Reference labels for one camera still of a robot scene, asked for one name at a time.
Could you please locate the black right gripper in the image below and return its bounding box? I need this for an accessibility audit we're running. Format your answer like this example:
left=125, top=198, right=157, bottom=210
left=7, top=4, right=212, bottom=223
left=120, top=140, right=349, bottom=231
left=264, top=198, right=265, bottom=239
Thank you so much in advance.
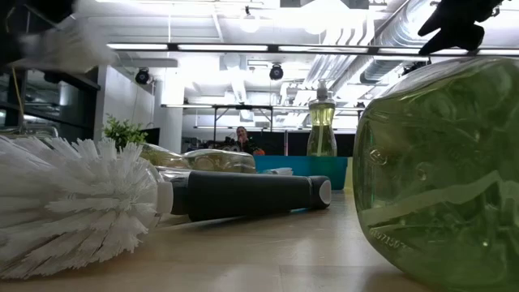
left=417, top=0, right=507, bottom=57

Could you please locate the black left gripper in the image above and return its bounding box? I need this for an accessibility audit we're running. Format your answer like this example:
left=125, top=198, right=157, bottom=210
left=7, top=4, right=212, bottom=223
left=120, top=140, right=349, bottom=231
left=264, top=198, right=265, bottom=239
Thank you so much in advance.
left=0, top=0, right=78, bottom=68

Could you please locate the black handled white dish brush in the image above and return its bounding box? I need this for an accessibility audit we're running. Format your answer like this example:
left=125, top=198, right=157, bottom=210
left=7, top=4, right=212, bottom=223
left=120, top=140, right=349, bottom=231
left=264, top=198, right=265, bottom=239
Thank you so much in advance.
left=10, top=14, right=121, bottom=75
left=0, top=135, right=332, bottom=281
left=261, top=166, right=294, bottom=177

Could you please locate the green dish soap pump bottle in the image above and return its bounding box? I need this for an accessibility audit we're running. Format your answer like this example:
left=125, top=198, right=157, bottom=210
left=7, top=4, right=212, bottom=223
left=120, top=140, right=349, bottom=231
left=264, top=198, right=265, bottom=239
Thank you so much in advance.
left=351, top=56, right=519, bottom=291
left=306, top=79, right=338, bottom=158
left=139, top=142, right=257, bottom=174

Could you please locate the black shelving unit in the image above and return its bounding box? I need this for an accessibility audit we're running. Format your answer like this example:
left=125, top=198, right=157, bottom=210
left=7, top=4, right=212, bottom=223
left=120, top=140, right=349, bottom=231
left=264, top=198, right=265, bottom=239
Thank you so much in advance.
left=0, top=67, right=101, bottom=141

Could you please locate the black ceiling spotlight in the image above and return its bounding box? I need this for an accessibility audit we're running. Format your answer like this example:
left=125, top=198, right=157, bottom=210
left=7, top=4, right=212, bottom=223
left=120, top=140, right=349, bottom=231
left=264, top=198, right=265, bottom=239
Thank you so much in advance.
left=268, top=63, right=285, bottom=81
left=134, top=67, right=152, bottom=86

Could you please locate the small green potted plant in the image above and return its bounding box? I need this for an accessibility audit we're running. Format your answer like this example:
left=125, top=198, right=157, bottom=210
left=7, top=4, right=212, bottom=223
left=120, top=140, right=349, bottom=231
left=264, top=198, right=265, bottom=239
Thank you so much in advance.
left=102, top=114, right=149, bottom=152

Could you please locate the yellow plastic bin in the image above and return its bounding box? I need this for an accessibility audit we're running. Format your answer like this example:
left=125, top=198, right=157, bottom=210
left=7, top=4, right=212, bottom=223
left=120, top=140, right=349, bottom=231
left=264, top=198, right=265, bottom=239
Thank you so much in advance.
left=343, top=157, right=357, bottom=191

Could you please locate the blue plastic bin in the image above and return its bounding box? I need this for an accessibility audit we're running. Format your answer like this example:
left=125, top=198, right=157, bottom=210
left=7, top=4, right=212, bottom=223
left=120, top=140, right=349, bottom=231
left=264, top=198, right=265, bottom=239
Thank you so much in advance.
left=253, top=155, right=349, bottom=191

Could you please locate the person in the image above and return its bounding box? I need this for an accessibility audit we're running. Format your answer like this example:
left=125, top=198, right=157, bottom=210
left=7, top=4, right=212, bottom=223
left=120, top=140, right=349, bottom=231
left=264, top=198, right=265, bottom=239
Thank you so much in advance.
left=234, top=125, right=261, bottom=156

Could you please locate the yellow cable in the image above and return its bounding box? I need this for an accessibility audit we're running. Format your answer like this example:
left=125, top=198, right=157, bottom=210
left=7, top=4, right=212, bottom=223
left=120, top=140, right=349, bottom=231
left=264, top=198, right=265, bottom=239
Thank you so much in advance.
left=11, top=67, right=25, bottom=131

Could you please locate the silver ventilation duct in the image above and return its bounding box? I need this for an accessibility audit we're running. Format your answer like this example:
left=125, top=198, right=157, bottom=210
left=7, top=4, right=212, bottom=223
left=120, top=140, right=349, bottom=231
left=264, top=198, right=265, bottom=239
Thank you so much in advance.
left=307, top=0, right=443, bottom=86

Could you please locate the long ceiling light rail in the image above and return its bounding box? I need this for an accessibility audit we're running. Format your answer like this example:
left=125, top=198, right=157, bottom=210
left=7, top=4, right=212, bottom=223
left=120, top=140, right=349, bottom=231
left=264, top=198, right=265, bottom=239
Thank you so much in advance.
left=105, top=42, right=519, bottom=57

